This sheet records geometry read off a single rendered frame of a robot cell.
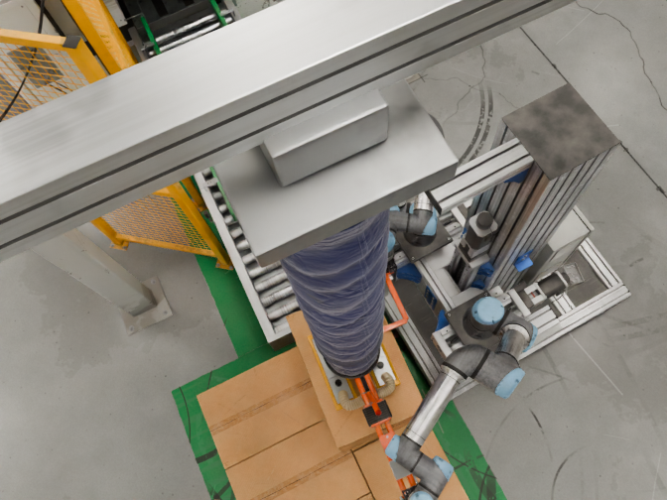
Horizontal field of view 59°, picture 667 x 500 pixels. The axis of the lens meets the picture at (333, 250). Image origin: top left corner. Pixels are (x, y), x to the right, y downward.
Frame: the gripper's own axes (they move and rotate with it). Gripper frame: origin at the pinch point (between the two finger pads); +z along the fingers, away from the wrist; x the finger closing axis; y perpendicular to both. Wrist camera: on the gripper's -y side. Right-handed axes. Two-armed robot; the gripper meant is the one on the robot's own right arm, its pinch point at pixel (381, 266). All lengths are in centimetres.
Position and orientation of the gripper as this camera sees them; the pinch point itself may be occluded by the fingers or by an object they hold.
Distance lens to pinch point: 250.6
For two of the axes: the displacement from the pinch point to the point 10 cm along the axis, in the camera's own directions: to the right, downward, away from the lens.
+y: 3.8, 8.5, -3.7
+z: 0.7, 3.7, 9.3
